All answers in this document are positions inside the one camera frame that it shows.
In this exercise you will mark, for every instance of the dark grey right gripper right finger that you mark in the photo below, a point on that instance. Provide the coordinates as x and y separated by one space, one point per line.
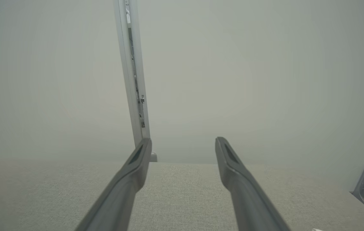
249 202

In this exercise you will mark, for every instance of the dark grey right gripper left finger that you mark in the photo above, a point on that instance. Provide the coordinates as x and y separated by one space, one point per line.
117 199

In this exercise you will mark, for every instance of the grey metal partition post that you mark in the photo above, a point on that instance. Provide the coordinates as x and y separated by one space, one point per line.
126 64

